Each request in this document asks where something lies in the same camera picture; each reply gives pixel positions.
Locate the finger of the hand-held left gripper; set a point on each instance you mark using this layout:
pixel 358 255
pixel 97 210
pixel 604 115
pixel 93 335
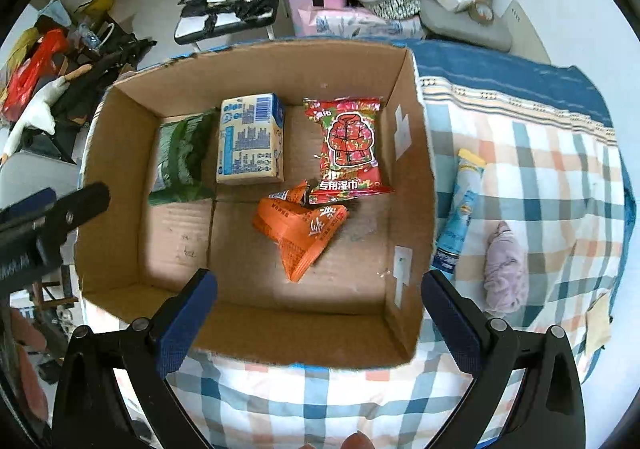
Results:
pixel 85 201
pixel 30 205

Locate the brown cardboard box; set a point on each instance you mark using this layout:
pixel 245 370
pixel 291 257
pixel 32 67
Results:
pixel 240 281

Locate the green packet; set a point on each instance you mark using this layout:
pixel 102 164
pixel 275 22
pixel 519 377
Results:
pixel 180 154

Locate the blue and yellow tissue pack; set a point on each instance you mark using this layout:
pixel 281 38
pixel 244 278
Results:
pixel 250 144

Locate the wooden stool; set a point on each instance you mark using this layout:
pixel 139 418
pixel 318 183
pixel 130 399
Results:
pixel 50 299

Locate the plaid blanket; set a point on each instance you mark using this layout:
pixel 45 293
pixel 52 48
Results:
pixel 550 179

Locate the dark cloth pile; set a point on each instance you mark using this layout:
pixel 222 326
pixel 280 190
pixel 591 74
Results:
pixel 95 79

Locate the light blue tube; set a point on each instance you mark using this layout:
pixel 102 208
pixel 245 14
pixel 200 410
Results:
pixel 462 209

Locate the red plastic bag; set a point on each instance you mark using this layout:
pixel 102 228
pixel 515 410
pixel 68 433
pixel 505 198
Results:
pixel 30 71

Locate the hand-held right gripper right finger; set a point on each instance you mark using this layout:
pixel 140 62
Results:
pixel 452 324

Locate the yellow bag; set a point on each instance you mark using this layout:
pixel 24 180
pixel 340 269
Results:
pixel 97 4

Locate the person's right hand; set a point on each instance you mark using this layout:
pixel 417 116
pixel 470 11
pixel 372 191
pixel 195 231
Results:
pixel 358 441

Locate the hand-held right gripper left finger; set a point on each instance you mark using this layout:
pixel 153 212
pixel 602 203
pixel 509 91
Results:
pixel 186 324

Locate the floral tissue pack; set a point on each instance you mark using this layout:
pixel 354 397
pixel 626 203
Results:
pixel 350 21

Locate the lilac cloth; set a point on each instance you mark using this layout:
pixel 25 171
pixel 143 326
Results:
pixel 505 269

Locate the red wet wipes packet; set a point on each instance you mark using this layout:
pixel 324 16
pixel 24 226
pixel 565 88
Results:
pixel 350 144

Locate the white goose plush toy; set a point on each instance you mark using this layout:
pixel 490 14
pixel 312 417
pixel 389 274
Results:
pixel 35 114

